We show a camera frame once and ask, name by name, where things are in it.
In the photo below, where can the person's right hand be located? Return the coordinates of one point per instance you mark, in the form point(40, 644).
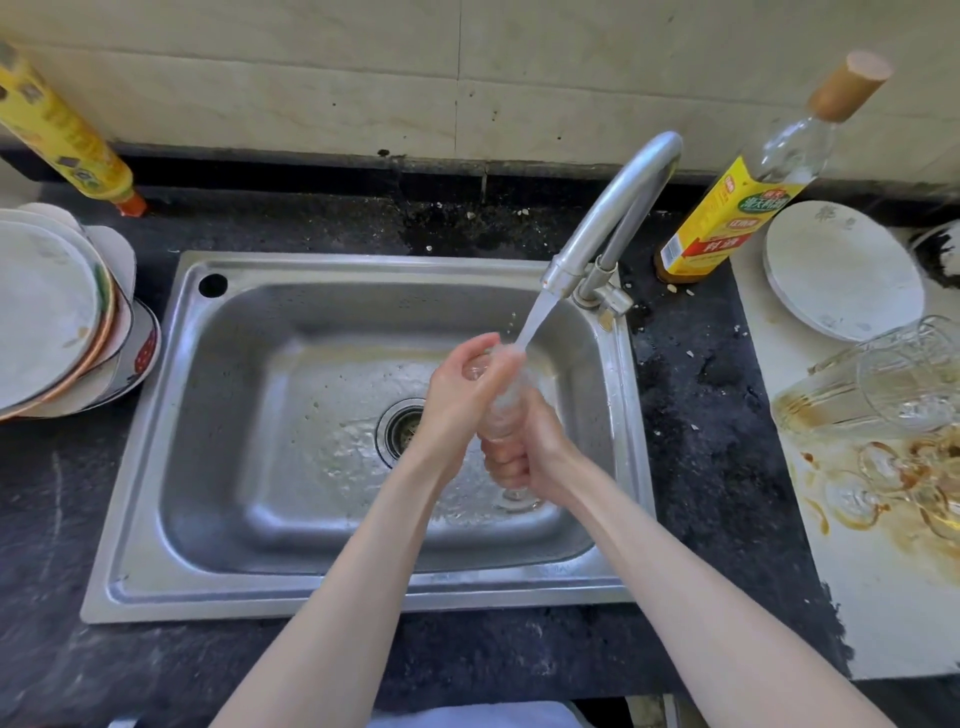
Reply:
point(544, 457)

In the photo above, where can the person's left hand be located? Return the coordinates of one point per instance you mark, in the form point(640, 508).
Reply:
point(454, 401)

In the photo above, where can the person's right thumb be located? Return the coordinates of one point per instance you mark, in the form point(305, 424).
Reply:
point(536, 416)

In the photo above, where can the person's left fingers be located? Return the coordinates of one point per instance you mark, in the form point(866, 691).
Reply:
point(501, 356)

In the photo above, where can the clear drinking glass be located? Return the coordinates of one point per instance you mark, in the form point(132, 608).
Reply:
point(504, 420)

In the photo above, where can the person's right forearm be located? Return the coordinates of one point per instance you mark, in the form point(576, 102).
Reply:
point(697, 600)

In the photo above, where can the person's left forearm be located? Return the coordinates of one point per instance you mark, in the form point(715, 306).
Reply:
point(352, 592)

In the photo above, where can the metal sink drain strainer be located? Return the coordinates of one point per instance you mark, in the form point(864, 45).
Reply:
point(399, 431)

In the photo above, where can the metal faucet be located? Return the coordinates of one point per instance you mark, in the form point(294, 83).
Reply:
point(611, 206)

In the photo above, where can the stainless steel sink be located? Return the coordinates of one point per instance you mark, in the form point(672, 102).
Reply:
point(247, 450)

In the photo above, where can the clear bottle with yellow label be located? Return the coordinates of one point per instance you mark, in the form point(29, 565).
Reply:
point(731, 214)

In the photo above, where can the large clear glass tumbler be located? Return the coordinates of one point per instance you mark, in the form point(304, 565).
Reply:
point(832, 405)
point(911, 341)

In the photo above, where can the person's white clothing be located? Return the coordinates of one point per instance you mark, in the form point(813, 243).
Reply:
point(480, 716)

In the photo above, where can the small clear stemmed glass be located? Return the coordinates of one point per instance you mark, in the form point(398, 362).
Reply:
point(885, 465)
point(851, 501)
point(941, 510)

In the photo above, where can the white round plate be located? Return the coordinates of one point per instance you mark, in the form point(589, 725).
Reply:
point(840, 270)

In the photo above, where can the plate with red pattern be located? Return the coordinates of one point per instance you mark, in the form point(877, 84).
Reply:
point(141, 352)

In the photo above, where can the white cutting board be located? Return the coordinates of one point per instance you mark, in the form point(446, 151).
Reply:
point(885, 585)

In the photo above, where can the white scalloped plate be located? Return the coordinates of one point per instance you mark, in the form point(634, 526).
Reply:
point(112, 255)

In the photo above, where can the dark plate with white pattern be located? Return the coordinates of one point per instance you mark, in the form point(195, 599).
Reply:
point(941, 259)

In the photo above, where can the beige plate with orange rim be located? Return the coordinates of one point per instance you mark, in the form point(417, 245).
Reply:
point(41, 315)

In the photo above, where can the yellow bottle with orange cap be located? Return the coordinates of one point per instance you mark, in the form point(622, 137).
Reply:
point(60, 135)

